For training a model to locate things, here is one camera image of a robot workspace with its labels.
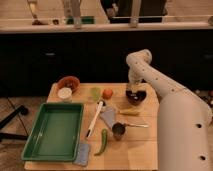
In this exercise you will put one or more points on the white cup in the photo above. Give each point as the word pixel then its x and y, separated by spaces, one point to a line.
pixel 65 94

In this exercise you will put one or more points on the purple bowl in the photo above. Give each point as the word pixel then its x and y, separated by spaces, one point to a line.
pixel 135 98

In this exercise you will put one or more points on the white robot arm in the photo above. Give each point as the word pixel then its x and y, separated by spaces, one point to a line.
pixel 182 118

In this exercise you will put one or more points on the orange bowl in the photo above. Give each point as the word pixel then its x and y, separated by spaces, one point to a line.
pixel 71 82

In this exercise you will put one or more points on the orange fruit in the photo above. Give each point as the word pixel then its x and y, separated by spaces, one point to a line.
pixel 107 93

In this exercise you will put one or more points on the blue sponge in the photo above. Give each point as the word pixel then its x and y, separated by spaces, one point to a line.
pixel 82 154

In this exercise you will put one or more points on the metal measuring cup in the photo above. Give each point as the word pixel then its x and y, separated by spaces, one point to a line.
pixel 119 129

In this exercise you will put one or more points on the green plastic tray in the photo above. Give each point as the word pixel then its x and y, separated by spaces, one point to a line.
pixel 55 133

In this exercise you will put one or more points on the grey cloth piece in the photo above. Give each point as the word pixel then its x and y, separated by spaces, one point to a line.
pixel 108 116

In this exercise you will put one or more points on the green chili pepper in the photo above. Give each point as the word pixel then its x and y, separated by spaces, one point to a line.
pixel 104 140

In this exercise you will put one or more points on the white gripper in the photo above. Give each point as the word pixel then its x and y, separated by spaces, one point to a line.
pixel 133 87

